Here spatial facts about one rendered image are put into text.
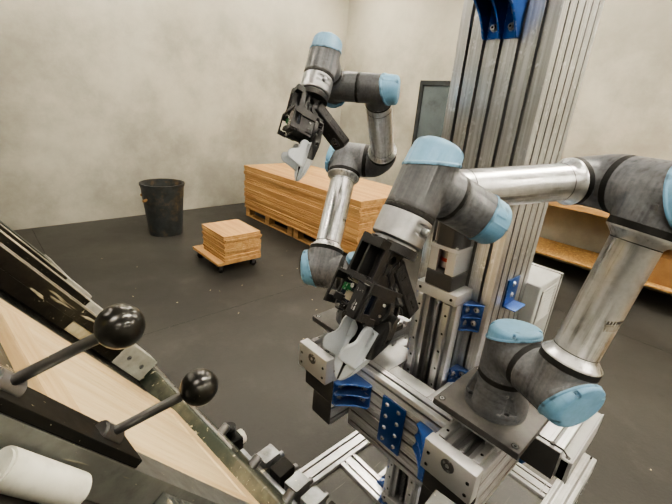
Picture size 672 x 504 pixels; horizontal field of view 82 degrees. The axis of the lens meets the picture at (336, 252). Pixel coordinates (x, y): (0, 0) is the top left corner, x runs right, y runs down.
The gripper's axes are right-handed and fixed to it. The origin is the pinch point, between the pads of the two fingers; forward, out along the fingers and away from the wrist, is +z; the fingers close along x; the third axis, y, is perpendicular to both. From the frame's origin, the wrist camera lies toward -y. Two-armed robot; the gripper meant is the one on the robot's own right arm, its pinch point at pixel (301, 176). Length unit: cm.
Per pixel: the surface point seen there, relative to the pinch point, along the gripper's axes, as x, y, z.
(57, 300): -37, 38, 41
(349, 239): -278, -200, -59
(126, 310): 44, 31, 33
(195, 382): 39, 23, 39
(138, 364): -51, 14, 57
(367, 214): -255, -200, -86
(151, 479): 32, 23, 51
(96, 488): 35, 28, 51
